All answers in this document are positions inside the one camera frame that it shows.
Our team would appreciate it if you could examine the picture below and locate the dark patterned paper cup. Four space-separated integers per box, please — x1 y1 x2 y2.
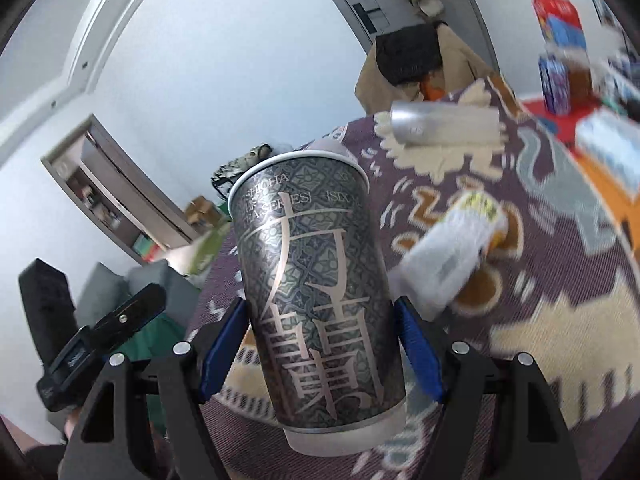
229 150 406 457

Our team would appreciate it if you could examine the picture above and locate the small frosted plastic cup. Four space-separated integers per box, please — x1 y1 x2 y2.
390 101 501 146

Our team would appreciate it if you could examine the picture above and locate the left hand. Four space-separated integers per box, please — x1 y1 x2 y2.
64 406 82 441

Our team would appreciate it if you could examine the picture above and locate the grey sofa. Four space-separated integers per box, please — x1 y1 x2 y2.
74 259 206 361

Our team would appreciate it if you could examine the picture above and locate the purple patterned woven tablecloth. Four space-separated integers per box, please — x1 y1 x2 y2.
202 78 639 479

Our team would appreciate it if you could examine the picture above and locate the cardboard box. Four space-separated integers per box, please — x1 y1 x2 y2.
184 195 222 228

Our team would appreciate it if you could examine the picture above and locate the black shoe rack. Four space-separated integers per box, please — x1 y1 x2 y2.
210 144 273 200

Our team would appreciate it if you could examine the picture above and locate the orange cat mat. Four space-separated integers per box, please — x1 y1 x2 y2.
519 94 640 271

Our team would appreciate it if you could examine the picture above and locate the tissue box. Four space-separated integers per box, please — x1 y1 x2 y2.
575 108 640 202

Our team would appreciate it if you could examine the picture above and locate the blue drink can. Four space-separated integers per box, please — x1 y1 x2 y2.
538 55 572 116

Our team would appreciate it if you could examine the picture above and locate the brown chair with black cushion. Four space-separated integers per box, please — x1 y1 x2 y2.
355 20 496 115

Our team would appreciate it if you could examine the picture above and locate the red label drink bottle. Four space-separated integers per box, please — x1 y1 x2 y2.
532 0 592 108

